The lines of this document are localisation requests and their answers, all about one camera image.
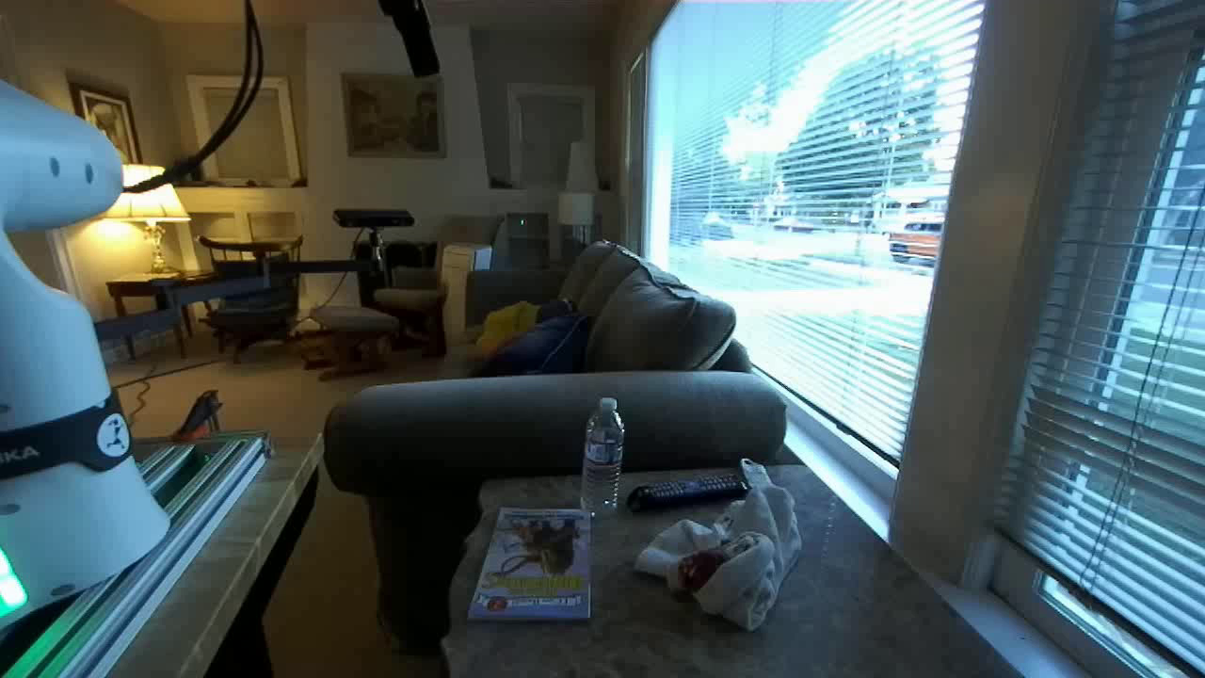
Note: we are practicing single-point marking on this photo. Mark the white red tea towel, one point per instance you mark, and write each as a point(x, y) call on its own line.
point(730, 565)

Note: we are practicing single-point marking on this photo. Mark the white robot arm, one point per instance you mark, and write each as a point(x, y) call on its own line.
point(71, 503)

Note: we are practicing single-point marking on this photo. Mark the dark blue cushion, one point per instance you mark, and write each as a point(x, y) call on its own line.
point(553, 345)

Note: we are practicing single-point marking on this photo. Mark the grey fabric sofa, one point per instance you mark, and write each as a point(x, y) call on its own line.
point(419, 448)

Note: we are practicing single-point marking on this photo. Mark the clear plastic water bottle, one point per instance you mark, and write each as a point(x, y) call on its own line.
point(605, 446)

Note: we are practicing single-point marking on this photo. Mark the yellow cushion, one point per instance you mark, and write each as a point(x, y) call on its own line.
point(502, 325)

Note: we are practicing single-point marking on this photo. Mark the black remote control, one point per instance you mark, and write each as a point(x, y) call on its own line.
point(681, 496)

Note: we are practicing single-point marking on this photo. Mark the colourful magazine book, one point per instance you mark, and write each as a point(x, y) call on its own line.
point(537, 565)

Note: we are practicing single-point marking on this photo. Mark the white window blind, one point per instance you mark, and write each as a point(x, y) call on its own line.
point(799, 162)

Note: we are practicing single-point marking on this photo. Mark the dark wooden side table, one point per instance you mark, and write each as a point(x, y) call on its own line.
point(153, 302)

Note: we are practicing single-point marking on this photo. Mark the lit table lamp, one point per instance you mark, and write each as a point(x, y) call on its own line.
point(153, 204)

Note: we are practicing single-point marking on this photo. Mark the black camera on stand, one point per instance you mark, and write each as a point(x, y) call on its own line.
point(369, 250)

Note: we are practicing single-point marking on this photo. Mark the framed wall picture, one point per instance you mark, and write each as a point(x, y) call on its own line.
point(393, 114)

